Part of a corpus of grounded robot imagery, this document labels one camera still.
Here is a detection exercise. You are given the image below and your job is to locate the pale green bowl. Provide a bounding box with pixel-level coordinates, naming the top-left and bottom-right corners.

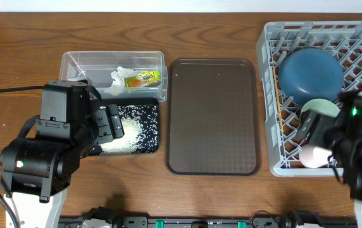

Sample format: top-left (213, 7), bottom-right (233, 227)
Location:
top-left (299, 98), bottom-right (340, 124)

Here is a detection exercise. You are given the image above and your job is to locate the pink white cup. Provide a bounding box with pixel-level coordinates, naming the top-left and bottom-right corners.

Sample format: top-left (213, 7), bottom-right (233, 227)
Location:
top-left (299, 144), bottom-right (332, 168)

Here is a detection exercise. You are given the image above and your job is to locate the white rice pile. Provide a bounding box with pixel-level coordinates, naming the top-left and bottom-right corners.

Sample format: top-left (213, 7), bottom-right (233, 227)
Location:
top-left (100, 104), bottom-right (159, 155)

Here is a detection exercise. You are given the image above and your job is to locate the white tissue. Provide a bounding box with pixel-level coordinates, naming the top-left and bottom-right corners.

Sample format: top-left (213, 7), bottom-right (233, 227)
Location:
top-left (106, 66), bottom-right (137, 96)

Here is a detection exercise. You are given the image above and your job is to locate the dark blue plate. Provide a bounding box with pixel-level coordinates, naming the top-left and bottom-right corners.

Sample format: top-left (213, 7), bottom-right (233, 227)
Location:
top-left (277, 48), bottom-right (344, 105)

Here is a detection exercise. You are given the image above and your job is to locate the wooden chopstick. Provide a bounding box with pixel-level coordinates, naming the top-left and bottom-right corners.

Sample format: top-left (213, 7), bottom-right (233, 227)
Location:
top-left (273, 65), bottom-right (284, 135)

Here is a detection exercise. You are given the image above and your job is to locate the yellow green snack wrapper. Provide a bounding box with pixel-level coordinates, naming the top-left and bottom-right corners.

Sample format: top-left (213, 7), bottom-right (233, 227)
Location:
top-left (125, 70), bottom-right (161, 87)

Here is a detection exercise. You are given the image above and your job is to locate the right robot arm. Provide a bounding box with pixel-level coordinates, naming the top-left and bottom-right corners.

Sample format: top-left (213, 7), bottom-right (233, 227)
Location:
top-left (296, 91), bottom-right (362, 227)

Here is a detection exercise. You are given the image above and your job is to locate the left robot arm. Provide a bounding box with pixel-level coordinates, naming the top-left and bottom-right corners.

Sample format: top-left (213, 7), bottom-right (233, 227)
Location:
top-left (0, 80), bottom-right (124, 227)

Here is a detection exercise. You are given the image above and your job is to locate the grey dishwasher rack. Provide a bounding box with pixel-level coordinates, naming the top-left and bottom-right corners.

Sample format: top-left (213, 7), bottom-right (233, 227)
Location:
top-left (256, 21), bottom-right (362, 177)

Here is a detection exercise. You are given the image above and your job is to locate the black plastic bin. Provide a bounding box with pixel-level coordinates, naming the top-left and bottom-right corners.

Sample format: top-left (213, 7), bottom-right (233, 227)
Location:
top-left (85, 97), bottom-right (160, 156)

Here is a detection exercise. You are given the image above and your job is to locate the clear plastic bin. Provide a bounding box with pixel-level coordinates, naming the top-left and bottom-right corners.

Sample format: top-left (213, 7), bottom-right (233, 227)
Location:
top-left (59, 51), bottom-right (168, 102)

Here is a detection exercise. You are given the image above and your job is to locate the dark brown serving tray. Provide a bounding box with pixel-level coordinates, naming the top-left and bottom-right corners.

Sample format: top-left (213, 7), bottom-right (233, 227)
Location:
top-left (165, 58), bottom-right (261, 176)

